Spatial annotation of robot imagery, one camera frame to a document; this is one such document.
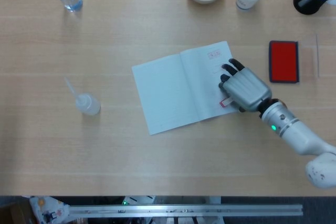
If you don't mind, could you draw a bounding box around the red and white stamp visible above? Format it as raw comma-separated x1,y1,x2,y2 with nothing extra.
218,97,234,108

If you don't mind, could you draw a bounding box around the aluminium rail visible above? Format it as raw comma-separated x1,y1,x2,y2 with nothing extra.
65,203,304,217

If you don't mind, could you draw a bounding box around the red ink pad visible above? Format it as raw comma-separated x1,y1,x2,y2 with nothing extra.
268,40,300,84

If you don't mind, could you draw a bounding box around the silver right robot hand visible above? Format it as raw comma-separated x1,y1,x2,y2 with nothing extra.
218,58,272,113

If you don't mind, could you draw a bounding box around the clear ink pad lid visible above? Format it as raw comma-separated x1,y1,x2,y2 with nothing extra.
299,34,321,78

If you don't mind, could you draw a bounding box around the open lined notebook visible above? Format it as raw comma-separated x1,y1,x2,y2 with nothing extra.
131,40,244,136

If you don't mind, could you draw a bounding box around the white printed sheet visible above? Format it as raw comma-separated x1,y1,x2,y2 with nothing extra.
28,196,71,224

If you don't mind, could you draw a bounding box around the white squeeze bottle with nozzle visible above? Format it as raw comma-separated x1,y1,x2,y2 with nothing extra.
64,77,101,116

